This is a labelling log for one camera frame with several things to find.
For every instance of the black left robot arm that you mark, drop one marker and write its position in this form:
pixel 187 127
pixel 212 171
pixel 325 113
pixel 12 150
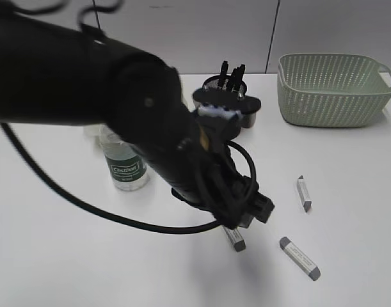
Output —
pixel 53 75

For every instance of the clear water bottle green label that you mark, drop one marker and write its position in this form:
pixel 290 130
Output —
pixel 127 169

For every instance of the black marker pen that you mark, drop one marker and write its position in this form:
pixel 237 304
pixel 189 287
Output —
pixel 232 80
pixel 223 76
pixel 238 77

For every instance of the grey white eraser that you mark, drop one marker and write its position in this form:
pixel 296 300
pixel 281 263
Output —
pixel 300 258
pixel 235 239
pixel 304 196

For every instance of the black mesh pen holder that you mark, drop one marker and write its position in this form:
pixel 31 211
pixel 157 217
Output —
pixel 246 122

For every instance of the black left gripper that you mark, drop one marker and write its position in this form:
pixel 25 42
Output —
pixel 232 198

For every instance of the pale green plastic basket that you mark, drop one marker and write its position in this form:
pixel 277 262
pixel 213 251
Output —
pixel 331 90

